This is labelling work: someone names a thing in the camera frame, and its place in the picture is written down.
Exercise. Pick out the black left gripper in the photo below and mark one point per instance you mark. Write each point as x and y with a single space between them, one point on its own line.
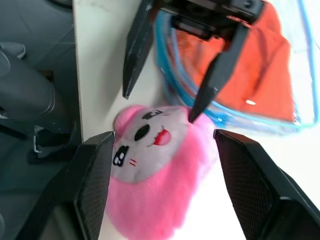
212 17

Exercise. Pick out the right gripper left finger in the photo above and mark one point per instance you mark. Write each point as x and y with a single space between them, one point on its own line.
82 185

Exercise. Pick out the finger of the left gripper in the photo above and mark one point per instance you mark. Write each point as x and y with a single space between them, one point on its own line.
137 50

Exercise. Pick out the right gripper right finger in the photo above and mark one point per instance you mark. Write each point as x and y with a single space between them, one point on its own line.
260 190

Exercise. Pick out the clear blue-trimmed plastic pouch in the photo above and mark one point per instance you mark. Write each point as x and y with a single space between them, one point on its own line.
305 50

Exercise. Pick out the orange cloth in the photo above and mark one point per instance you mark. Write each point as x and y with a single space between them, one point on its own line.
265 75

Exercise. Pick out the black chipped block under table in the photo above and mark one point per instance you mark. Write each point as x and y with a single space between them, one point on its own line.
52 145

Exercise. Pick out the pink plush toy with face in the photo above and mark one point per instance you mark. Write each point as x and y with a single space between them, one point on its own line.
155 200

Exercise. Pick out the dark grey rounded robot body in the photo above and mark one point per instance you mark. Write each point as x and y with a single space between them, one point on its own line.
27 87

